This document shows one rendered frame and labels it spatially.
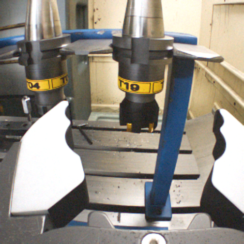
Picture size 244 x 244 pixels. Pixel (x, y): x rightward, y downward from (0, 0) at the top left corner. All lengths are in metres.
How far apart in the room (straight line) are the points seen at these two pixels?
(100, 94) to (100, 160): 0.83
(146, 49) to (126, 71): 0.03
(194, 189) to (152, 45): 0.37
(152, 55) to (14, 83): 0.89
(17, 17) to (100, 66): 0.61
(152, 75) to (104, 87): 1.10
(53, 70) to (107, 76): 1.05
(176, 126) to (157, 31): 0.15
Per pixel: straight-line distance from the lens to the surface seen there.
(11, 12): 0.96
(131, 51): 0.19
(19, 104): 1.08
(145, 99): 0.21
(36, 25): 0.22
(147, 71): 0.19
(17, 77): 1.01
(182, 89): 0.27
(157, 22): 0.20
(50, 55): 0.21
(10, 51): 0.24
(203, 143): 0.80
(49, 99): 0.23
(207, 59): 0.19
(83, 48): 0.19
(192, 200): 0.46
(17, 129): 0.59
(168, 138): 0.30
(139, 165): 0.51
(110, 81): 1.27
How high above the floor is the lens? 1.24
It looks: 30 degrees down
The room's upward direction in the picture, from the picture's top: 1 degrees clockwise
